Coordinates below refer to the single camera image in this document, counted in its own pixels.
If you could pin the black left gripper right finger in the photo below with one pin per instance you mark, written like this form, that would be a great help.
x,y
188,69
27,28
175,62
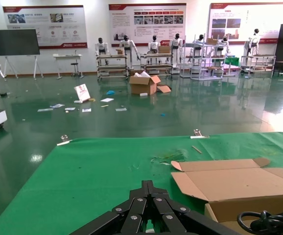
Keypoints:
x,y
173,215

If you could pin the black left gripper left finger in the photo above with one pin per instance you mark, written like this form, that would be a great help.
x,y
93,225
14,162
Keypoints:
x,y
129,215

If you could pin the cardboard box with round hole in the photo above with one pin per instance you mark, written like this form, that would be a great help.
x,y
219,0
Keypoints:
x,y
229,181

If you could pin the large open cardboard box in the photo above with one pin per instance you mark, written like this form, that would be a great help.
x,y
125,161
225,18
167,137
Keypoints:
x,y
141,86

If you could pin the red white printed box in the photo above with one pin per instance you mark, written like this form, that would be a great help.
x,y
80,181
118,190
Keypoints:
x,y
82,92

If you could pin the small cardboard box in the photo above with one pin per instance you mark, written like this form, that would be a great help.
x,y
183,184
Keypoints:
x,y
164,49
119,51
211,41

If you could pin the clear plastic wrapper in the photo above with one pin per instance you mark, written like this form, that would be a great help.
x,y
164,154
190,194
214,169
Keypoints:
x,y
171,156

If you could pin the green table cloth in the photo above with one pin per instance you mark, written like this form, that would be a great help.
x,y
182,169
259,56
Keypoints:
x,y
82,171

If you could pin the small wooden stick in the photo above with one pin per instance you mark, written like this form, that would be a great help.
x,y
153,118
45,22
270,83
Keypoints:
x,y
196,149

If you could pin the metal cloth clamp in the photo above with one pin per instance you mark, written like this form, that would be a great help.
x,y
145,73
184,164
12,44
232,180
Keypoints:
x,y
198,135
64,140

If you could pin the small blue scrap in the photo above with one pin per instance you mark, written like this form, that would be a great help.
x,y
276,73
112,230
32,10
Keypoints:
x,y
163,114

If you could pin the white paper sheet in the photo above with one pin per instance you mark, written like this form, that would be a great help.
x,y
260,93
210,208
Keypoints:
x,y
45,110
107,100
121,109
86,110
57,105
70,109

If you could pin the blue cloth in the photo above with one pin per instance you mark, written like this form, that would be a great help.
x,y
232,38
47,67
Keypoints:
x,y
110,92

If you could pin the flat cardboard piece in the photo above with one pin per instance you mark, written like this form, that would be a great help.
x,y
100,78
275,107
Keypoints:
x,y
164,89

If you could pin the green covered table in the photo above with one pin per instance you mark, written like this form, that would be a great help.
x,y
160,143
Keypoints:
x,y
232,61

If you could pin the black stool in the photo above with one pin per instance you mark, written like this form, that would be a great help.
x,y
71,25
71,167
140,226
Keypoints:
x,y
75,64

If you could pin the white humanoid robot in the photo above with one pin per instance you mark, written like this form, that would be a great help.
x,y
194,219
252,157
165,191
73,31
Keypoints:
x,y
101,46
224,40
253,40
126,45
176,44
154,45
200,38

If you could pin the white desk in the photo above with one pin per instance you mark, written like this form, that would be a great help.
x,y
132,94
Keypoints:
x,y
68,56

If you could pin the black display board on stand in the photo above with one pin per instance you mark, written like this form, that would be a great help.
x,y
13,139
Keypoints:
x,y
15,41

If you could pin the white metal frame rack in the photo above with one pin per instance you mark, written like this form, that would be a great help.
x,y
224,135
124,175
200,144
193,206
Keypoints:
x,y
200,73

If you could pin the metal frame workbench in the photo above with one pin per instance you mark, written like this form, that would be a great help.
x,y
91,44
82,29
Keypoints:
x,y
257,56
156,65
112,67

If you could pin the red trimmed wall poster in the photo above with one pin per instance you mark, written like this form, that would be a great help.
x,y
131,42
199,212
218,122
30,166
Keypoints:
x,y
146,22
43,27
244,19

